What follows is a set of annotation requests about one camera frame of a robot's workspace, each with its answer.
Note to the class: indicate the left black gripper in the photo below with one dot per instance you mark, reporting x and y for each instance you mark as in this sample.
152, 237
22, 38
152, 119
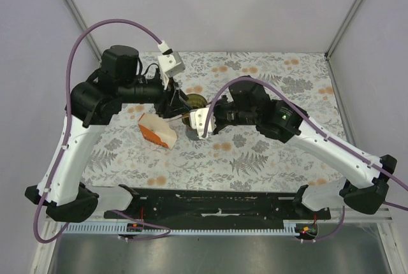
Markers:
173, 102

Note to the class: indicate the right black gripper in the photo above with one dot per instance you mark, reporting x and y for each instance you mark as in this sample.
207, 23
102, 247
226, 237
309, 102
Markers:
218, 127

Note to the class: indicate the dark glass dripper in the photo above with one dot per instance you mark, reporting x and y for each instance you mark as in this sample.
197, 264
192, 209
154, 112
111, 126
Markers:
196, 101

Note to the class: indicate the orange coffee filter box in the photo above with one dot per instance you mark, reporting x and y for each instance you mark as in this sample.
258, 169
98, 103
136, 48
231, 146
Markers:
157, 131

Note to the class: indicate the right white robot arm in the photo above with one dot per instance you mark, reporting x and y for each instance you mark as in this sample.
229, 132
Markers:
364, 183

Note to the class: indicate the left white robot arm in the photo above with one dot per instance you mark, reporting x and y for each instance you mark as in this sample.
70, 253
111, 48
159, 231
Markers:
93, 103

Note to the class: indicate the floral patterned table mat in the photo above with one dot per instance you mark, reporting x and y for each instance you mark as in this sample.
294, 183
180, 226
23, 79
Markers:
239, 158

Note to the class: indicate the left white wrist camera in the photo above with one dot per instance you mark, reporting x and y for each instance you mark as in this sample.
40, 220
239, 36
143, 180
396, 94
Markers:
170, 63

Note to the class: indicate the black mounting base plate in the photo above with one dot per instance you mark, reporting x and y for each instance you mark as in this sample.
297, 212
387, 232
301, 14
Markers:
184, 208

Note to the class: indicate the white slotted cable duct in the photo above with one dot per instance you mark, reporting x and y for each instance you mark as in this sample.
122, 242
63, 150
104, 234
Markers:
123, 227

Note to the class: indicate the left aluminium frame post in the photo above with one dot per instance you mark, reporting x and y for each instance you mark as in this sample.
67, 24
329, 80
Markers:
82, 25

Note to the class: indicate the aluminium frame post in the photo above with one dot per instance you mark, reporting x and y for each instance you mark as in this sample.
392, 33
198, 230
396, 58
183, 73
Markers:
347, 21
82, 25

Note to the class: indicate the right aluminium frame post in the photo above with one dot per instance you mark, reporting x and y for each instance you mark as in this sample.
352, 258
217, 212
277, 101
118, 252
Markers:
347, 21

